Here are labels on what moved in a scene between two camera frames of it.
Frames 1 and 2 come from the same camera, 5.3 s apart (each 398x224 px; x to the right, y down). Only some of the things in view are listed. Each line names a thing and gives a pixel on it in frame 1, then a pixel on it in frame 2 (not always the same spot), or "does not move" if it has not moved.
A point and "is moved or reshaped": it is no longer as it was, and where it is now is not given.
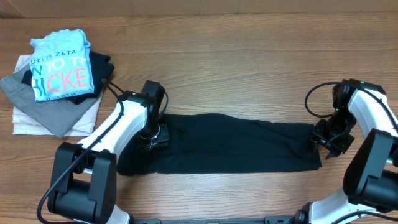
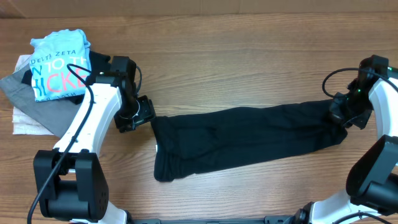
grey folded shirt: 59,114 does not move
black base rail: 269,219 does not move
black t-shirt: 214,143 is moved or reshaped
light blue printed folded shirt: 60,65 does not move
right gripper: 320,139 -> 336,112
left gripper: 163,137 -> 148,112
